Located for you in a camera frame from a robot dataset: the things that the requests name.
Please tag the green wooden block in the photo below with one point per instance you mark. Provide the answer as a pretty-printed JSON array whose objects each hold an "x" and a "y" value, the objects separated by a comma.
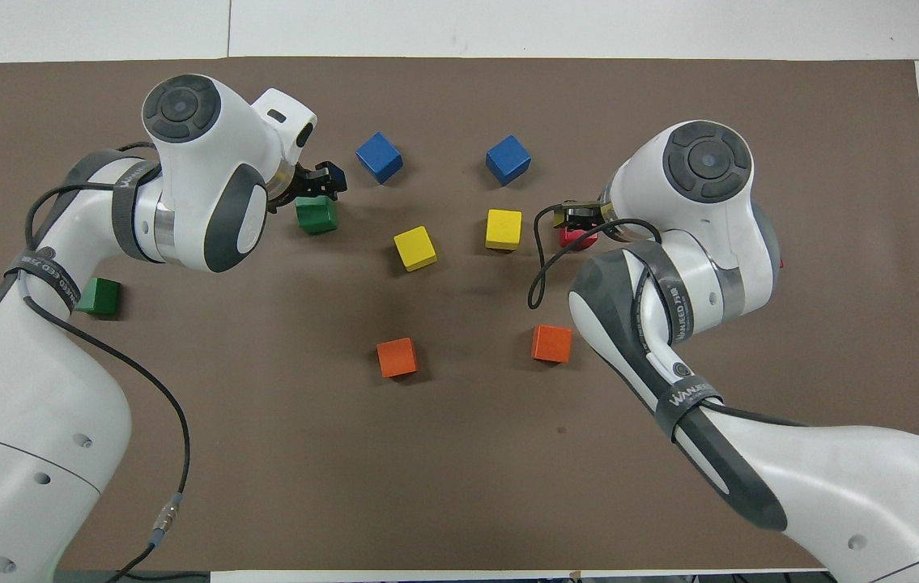
[
  {"x": 99, "y": 296},
  {"x": 316, "y": 219}
]

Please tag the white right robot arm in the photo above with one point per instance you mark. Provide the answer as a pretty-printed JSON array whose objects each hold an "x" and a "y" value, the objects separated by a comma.
[{"x": 831, "y": 486}]

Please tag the brown table mat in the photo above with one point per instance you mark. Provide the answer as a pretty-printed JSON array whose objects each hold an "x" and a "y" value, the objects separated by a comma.
[{"x": 459, "y": 453}]

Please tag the blue wooden block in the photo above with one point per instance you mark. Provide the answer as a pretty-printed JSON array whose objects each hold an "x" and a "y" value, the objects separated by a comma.
[
  {"x": 508, "y": 158},
  {"x": 379, "y": 156}
]

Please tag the orange wooden block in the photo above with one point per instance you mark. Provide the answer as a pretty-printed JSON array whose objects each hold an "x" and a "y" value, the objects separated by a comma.
[
  {"x": 551, "y": 342},
  {"x": 397, "y": 356}
]

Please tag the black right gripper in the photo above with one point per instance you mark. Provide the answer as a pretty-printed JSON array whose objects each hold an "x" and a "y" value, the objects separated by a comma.
[{"x": 590, "y": 219}]

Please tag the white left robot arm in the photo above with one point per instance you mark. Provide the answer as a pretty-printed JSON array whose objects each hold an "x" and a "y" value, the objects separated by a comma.
[{"x": 22, "y": 421}]

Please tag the yellow wooden block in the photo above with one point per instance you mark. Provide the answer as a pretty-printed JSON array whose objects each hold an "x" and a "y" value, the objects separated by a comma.
[
  {"x": 414, "y": 247},
  {"x": 503, "y": 228}
]

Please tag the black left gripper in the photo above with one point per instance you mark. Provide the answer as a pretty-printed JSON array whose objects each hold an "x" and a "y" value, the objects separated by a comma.
[{"x": 304, "y": 182}]

